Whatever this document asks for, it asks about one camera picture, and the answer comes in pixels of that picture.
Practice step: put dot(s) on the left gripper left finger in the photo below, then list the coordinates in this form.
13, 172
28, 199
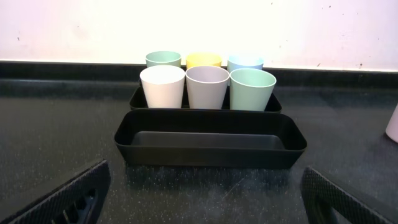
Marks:
68, 199

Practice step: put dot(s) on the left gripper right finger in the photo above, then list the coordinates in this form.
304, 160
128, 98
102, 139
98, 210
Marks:
335, 202

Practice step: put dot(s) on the pink cup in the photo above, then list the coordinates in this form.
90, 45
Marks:
393, 126

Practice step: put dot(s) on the black tray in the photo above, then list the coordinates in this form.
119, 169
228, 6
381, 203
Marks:
138, 101
205, 157

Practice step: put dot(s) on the green cup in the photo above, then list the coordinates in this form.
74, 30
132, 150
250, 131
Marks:
250, 95
163, 58

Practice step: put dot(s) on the white cup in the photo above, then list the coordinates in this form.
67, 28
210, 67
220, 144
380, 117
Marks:
163, 91

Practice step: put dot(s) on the blue cup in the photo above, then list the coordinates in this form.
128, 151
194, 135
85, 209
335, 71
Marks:
245, 63

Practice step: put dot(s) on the grey cup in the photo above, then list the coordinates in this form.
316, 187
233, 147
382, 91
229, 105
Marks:
206, 93

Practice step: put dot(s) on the yellow cup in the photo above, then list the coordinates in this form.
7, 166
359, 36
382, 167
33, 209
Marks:
203, 60

